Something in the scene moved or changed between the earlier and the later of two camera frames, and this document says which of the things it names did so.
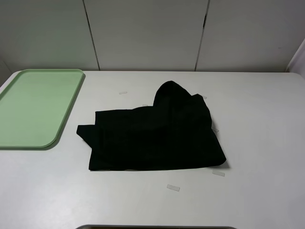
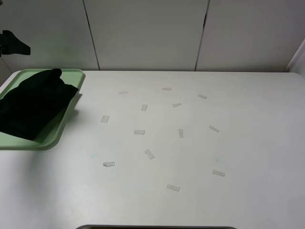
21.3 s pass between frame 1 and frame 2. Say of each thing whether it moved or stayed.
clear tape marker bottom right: stayed
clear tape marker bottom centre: stayed
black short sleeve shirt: moved
